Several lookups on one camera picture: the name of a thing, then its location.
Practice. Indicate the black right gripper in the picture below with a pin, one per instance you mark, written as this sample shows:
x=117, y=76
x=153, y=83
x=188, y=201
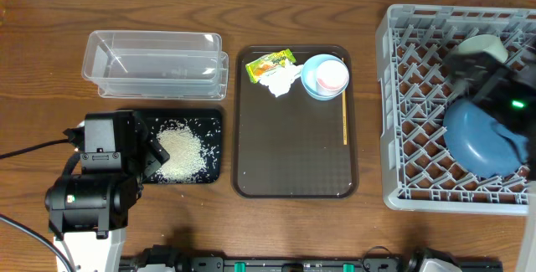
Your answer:
x=491, y=67

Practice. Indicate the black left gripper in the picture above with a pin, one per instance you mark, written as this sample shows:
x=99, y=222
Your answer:
x=156, y=154

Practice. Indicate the white rice pile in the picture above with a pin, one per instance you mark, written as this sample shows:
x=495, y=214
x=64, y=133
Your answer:
x=194, y=146

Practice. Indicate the mint green bowl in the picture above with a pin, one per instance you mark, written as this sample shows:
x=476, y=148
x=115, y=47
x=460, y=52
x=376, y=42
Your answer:
x=484, y=43

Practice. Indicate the dark blue plate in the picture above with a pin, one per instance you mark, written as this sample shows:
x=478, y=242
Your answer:
x=480, y=144

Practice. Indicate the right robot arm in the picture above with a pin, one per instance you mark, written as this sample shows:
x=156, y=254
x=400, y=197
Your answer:
x=526, y=258

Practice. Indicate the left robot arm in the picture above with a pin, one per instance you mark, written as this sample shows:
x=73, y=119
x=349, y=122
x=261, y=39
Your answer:
x=88, y=204

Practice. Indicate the grey dishwasher rack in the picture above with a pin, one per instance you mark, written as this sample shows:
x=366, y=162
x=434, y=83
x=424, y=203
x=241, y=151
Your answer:
x=418, y=171

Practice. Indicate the black plastic tray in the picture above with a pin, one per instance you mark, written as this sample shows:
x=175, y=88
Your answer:
x=153, y=118

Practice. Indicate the clear plastic bin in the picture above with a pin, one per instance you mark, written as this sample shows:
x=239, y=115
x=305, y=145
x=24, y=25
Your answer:
x=133, y=64

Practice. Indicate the brown serving tray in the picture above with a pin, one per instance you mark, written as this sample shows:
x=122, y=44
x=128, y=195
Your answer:
x=290, y=146

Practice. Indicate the green yellow snack wrapper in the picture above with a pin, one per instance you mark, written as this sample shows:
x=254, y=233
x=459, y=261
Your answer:
x=268, y=63

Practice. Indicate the crumpled white napkin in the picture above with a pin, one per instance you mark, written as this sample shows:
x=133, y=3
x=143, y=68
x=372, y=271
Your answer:
x=280, y=80

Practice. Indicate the wooden chopstick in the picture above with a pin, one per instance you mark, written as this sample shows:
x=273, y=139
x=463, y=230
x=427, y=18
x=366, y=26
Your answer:
x=344, y=118

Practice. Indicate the light blue bowl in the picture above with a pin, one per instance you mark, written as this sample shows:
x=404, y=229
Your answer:
x=308, y=76

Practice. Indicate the pink cup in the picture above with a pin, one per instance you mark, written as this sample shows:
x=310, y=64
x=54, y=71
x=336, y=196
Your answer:
x=331, y=77

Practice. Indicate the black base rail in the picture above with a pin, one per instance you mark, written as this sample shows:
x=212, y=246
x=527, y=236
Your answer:
x=377, y=259

